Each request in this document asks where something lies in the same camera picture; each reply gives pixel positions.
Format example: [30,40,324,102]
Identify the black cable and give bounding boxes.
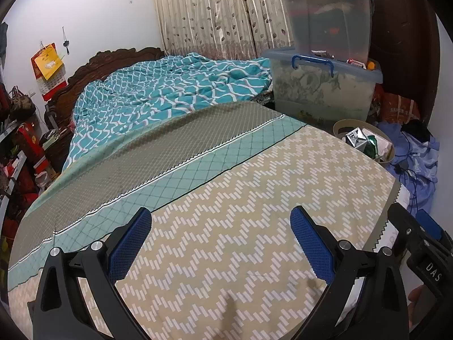
[392,130,429,214]

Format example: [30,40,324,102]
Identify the blue cloth bag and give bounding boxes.
[378,119,440,216]

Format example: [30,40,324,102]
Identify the hanging keys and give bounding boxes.
[62,27,70,54]

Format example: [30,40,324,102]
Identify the grey storage shelf unit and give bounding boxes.
[1,120,38,242]

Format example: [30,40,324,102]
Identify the red yellow wall calendar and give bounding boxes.
[31,43,68,102]

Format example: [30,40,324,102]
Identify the teal patterned quilt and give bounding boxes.
[64,52,272,167]

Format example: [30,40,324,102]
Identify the green soda can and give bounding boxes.
[363,135,380,160]

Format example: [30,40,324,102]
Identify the upper clear storage bin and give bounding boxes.
[283,0,374,63]

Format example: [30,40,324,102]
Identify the tan round trash bin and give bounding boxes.
[333,119,396,167]

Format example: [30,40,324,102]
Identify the red orange bag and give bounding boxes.
[367,84,421,124]

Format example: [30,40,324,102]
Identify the lower clear storage bin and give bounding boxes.
[262,47,383,129]

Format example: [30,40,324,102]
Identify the clear storage bin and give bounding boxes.
[283,0,374,63]
[262,47,383,129]

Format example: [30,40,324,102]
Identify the blue white milk carton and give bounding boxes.
[345,127,367,152]

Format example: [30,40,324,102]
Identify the dark carved wooden headboard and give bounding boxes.
[44,47,166,129]

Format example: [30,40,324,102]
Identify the person's right hand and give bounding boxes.
[408,285,425,328]

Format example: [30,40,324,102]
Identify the leaf print curtain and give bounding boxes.
[155,0,293,60]

